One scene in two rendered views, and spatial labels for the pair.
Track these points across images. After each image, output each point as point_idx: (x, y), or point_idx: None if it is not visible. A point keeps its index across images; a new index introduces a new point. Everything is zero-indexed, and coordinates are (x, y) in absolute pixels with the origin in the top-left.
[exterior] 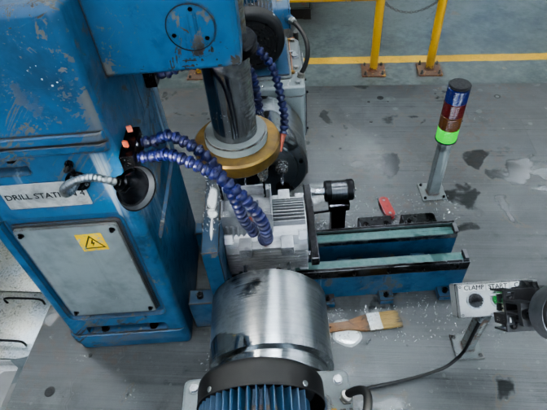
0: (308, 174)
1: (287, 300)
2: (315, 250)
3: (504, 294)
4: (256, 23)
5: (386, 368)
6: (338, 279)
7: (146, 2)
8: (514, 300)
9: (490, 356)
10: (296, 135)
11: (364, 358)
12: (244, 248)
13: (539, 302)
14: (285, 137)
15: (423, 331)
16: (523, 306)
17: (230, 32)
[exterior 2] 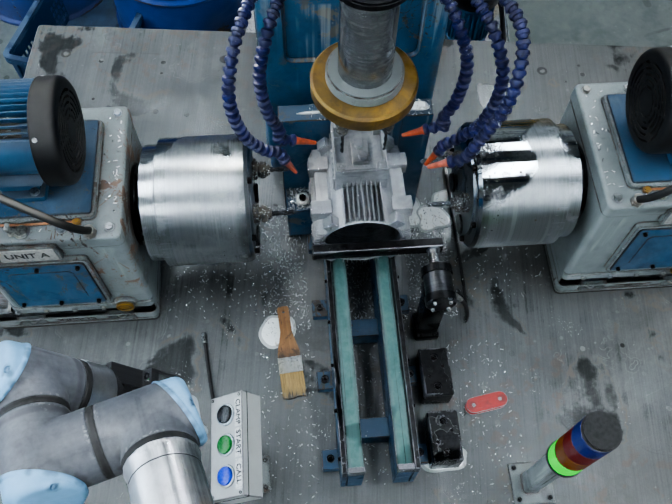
0: (552, 293)
1: (204, 185)
2: (323, 248)
3: (148, 370)
4: (662, 85)
5: (229, 372)
6: (328, 307)
7: None
8: (135, 375)
9: (237, 503)
10: (505, 207)
11: (243, 348)
12: (311, 162)
13: (92, 362)
14: (446, 166)
15: (275, 424)
16: (109, 365)
17: None
